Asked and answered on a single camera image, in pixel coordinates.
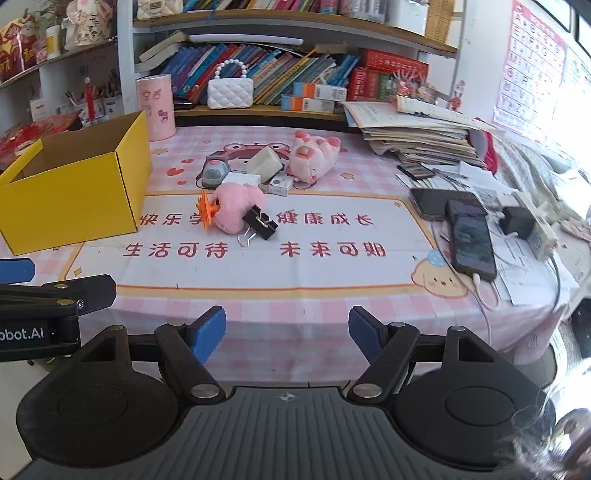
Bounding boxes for white plush doll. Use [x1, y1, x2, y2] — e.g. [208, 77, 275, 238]
[62, 0, 115, 51]

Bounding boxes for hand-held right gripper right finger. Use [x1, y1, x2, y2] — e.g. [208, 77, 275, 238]
[347, 305, 509, 402]

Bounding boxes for red tassel pen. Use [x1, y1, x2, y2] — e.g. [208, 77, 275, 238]
[82, 76, 100, 123]

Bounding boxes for grey stapler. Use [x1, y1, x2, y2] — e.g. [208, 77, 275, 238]
[201, 159, 230, 189]

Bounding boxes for pink fluffy plush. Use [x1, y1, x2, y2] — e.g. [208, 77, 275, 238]
[210, 183, 265, 230]

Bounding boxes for white jar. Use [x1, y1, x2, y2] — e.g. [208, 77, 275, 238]
[45, 25, 64, 60]

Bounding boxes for red printed bag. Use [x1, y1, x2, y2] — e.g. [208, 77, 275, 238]
[0, 16, 47, 86]

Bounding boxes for red paper packets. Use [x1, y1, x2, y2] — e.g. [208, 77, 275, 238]
[0, 115, 83, 158]

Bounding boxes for black smartphone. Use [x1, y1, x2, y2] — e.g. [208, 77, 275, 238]
[445, 199, 498, 282]

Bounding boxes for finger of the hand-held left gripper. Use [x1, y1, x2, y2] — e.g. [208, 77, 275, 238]
[0, 274, 117, 317]
[0, 258, 37, 284]

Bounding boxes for orange plastic flower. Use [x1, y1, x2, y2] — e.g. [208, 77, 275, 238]
[196, 189, 221, 230]

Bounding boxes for white cat-print small box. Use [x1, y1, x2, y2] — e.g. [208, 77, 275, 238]
[268, 173, 294, 197]

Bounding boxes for red cloth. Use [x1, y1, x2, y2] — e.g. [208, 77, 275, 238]
[465, 117, 498, 175]

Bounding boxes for black binder clip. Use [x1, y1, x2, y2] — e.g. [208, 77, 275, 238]
[237, 204, 280, 247]

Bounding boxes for row of colourful books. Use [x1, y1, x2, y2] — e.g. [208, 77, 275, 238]
[159, 43, 362, 106]

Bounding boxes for white power strip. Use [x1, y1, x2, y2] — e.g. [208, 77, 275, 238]
[512, 191, 560, 260]

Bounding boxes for yellow cardboard box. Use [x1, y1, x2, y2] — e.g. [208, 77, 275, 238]
[0, 111, 153, 257]

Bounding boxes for red boxed book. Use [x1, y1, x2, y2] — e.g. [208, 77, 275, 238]
[361, 49, 430, 78]

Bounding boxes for stack of papers and booklets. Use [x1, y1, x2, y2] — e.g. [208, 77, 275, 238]
[341, 96, 491, 168]

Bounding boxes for dark smartphone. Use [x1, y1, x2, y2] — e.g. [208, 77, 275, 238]
[409, 187, 489, 221]

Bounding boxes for white charging cable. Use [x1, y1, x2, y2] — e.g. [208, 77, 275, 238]
[431, 220, 502, 356]

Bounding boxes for pink printed desk mat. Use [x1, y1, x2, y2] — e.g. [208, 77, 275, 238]
[0, 124, 581, 385]

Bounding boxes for plain white small box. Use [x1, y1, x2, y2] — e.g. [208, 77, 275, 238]
[222, 172, 262, 191]

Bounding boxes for pink cylindrical container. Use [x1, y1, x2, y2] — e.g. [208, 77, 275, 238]
[135, 74, 177, 141]

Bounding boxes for alphabet wall poster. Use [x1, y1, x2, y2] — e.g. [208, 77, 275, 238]
[492, 0, 570, 139]

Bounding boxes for beige knitted blanket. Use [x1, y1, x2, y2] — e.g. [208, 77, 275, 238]
[489, 131, 591, 241]

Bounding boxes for red dictionary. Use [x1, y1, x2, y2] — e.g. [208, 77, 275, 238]
[346, 67, 370, 101]

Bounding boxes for pink plush pig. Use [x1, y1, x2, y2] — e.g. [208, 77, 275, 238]
[285, 130, 343, 184]

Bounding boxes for black charger plug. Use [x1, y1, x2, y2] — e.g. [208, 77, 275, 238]
[501, 206, 537, 240]

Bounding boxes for beige book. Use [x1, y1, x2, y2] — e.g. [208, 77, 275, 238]
[139, 30, 191, 64]

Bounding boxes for white quilted pearl-handle handbag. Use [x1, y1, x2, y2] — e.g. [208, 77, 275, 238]
[207, 59, 255, 110]

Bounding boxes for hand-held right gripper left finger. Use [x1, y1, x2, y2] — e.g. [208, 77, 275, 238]
[69, 305, 227, 402]

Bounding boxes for white quilted pouch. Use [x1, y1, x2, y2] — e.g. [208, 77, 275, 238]
[137, 0, 184, 20]

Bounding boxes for orange blue carton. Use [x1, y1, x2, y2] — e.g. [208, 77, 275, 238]
[280, 95, 336, 114]
[293, 82, 347, 100]

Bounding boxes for white sponge block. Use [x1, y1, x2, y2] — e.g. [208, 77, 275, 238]
[246, 146, 284, 179]

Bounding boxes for row of thin books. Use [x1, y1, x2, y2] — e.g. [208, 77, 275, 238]
[182, 0, 320, 14]

